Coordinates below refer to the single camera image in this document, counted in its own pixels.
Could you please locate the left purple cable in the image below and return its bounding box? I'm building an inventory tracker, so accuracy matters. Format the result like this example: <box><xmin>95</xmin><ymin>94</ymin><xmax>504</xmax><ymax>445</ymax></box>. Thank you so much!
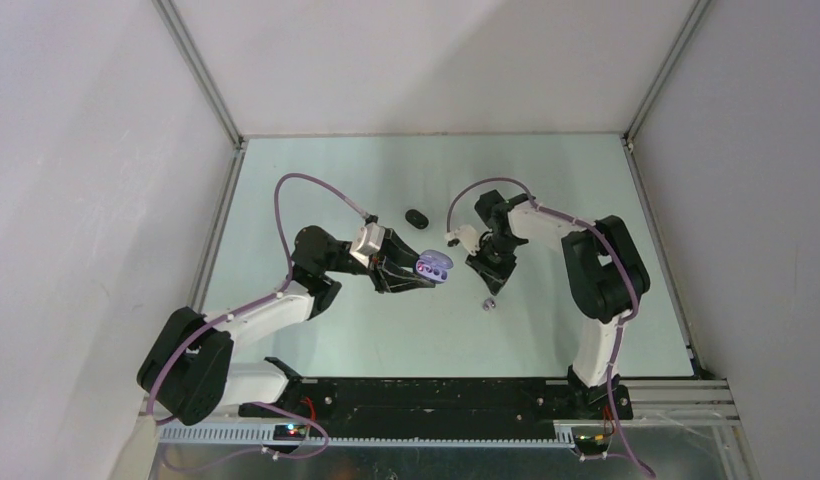
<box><xmin>146</xmin><ymin>172</ymin><xmax>378</xmax><ymax>473</ymax></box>

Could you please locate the aluminium frame rail front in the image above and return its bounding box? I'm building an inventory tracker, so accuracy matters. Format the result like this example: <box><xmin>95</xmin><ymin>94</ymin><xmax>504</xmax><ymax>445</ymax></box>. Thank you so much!
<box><xmin>138</xmin><ymin>377</ymin><xmax>743</xmax><ymax>429</ymax></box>

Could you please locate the aluminium corner post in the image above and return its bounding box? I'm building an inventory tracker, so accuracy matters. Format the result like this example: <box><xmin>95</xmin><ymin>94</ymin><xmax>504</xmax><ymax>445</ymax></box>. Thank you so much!
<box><xmin>151</xmin><ymin>0</ymin><xmax>246</xmax><ymax>148</ymax></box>
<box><xmin>623</xmin><ymin>0</ymin><xmax>713</xmax><ymax>151</ymax></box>

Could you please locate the black earbud charging case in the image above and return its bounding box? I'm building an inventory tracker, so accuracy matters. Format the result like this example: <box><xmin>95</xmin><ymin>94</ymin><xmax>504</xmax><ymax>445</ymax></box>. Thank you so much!
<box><xmin>404</xmin><ymin>209</ymin><xmax>430</xmax><ymax>230</ymax></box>

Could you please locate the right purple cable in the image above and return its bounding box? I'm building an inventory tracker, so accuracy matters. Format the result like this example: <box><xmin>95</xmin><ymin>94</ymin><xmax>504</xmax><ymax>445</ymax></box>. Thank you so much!
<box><xmin>445</xmin><ymin>176</ymin><xmax>656</xmax><ymax>478</ymax></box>

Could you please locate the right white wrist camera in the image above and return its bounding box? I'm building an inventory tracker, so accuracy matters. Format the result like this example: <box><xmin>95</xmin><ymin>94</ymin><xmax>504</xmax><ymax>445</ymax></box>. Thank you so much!
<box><xmin>444</xmin><ymin>224</ymin><xmax>481</xmax><ymax>256</ymax></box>

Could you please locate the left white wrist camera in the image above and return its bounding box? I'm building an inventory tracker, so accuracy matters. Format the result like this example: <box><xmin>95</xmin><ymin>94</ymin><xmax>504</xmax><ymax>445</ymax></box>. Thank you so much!
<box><xmin>349</xmin><ymin>222</ymin><xmax>386</xmax><ymax>266</ymax></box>

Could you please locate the purple cable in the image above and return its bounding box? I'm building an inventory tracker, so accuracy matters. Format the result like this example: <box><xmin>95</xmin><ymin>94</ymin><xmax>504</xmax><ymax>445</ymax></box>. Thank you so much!
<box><xmin>445</xmin><ymin>176</ymin><xmax>656</xmax><ymax>478</ymax></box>
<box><xmin>146</xmin><ymin>172</ymin><xmax>378</xmax><ymax>473</ymax></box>

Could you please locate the left aluminium corner post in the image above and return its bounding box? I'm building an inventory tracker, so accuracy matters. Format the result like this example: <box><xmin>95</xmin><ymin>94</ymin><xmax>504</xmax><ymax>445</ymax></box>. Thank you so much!
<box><xmin>151</xmin><ymin>0</ymin><xmax>246</xmax><ymax>148</ymax></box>

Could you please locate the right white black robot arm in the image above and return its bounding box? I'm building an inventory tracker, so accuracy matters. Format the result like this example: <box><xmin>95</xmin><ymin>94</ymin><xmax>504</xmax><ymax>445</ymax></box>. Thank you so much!
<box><xmin>446</xmin><ymin>190</ymin><xmax>651</xmax><ymax>418</ymax></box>

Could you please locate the purple earbud charging case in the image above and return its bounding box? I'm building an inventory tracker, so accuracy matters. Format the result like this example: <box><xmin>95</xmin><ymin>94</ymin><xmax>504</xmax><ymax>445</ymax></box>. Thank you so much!
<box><xmin>414</xmin><ymin>249</ymin><xmax>454</xmax><ymax>284</ymax></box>

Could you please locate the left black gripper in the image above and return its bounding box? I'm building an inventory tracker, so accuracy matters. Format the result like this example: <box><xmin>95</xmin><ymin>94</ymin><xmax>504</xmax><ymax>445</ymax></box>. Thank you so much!
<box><xmin>324</xmin><ymin>228</ymin><xmax>437</xmax><ymax>294</ymax></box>

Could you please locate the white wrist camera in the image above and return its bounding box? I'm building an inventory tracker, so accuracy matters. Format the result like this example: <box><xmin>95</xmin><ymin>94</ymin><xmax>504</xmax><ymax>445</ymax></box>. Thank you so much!
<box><xmin>349</xmin><ymin>222</ymin><xmax>386</xmax><ymax>266</ymax></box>
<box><xmin>444</xmin><ymin>224</ymin><xmax>481</xmax><ymax>256</ymax></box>

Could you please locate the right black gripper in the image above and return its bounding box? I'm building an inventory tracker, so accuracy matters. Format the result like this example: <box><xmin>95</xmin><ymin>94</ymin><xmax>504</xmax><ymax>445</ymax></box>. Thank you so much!
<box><xmin>466</xmin><ymin>235</ymin><xmax>521</xmax><ymax>296</ymax></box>

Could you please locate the right aluminium corner post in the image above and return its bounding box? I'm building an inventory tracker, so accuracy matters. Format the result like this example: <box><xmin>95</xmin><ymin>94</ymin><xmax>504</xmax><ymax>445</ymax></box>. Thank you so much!
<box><xmin>623</xmin><ymin>0</ymin><xmax>713</xmax><ymax>151</ymax></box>

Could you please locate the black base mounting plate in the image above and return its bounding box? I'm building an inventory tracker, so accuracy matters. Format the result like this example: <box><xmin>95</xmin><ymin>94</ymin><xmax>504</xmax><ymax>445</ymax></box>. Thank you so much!
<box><xmin>240</xmin><ymin>377</ymin><xmax>635</xmax><ymax>442</ymax></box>

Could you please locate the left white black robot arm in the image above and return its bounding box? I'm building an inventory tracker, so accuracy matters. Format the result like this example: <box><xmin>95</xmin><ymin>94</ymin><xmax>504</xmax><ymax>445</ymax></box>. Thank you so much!
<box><xmin>137</xmin><ymin>222</ymin><xmax>453</xmax><ymax>426</ymax></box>

